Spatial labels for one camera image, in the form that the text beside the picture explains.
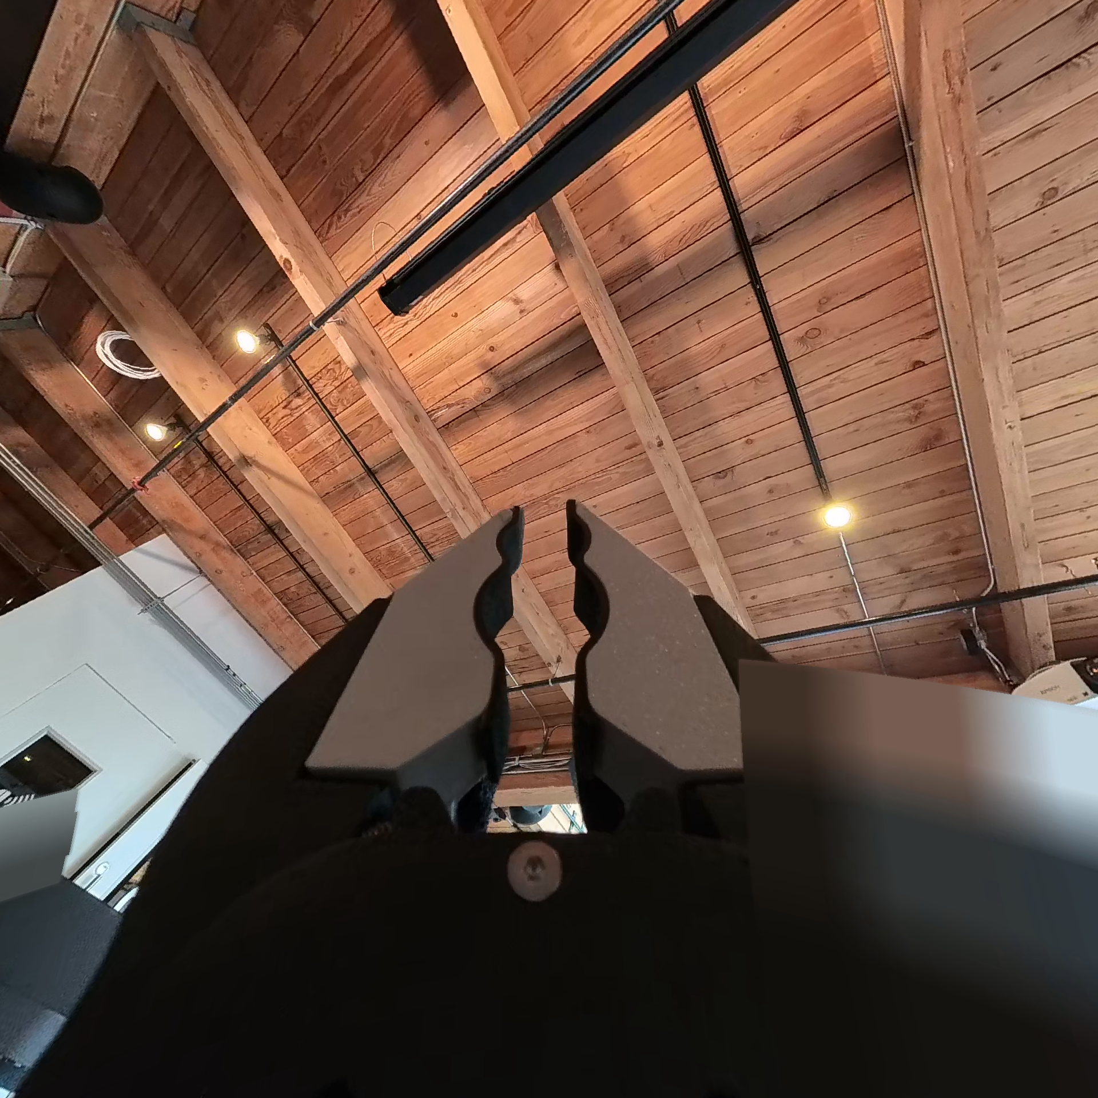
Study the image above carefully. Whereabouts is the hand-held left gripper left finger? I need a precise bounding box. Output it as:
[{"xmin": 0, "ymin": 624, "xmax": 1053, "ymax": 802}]
[{"xmin": 302, "ymin": 505, "xmax": 524, "ymax": 832}]

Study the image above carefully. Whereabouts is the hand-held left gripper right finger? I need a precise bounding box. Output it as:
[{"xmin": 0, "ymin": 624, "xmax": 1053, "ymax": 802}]
[{"xmin": 564, "ymin": 500, "xmax": 744, "ymax": 831}]

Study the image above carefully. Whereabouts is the black round duct elbow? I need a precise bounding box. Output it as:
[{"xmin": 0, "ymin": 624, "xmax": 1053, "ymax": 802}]
[{"xmin": 0, "ymin": 152, "xmax": 104, "ymax": 227}]

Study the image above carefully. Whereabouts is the black horizontal pipe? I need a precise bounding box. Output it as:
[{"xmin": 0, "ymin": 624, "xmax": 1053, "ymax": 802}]
[{"xmin": 759, "ymin": 572, "xmax": 1098, "ymax": 649}]

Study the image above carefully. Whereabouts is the grey metal conduit bundle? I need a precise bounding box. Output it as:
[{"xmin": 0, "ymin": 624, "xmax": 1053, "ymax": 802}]
[{"xmin": 0, "ymin": 442, "xmax": 264, "ymax": 710}]

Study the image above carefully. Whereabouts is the long black ceiling pipe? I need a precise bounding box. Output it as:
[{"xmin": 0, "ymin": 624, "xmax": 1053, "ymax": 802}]
[{"xmin": 86, "ymin": 0, "xmax": 687, "ymax": 531}]

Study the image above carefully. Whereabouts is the white projector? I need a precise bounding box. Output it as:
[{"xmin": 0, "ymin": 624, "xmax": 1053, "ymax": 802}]
[{"xmin": 1012, "ymin": 657, "xmax": 1098, "ymax": 710}]

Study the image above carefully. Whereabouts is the long black lighting track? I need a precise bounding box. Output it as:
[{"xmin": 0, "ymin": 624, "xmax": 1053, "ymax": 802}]
[{"xmin": 664, "ymin": 14, "xmax": 831, "ymax": 501}]

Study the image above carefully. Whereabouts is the black panel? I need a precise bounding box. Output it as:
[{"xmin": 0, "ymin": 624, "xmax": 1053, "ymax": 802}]
[{"xmin": 0, "ymin": 884, "xmax": 123, "ymax": 1031}]

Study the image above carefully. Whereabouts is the black hanging linear lamp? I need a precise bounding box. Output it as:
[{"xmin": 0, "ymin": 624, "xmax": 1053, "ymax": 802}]
[{"xmin": 378, "ymin": 0, "xmax": 798, "ymax": 317}]

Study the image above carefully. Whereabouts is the dark wall window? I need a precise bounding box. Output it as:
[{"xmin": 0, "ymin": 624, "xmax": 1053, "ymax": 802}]
[{"xmin": 0, "ymin": 727, "xmax": 100, "ymax": 803}]

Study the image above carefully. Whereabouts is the white coiled cable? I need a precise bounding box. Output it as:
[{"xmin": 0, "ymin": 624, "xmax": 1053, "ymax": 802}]
[{"xmin": 94, "ymin": 330, "xmax": 165, "ymax": 381}]

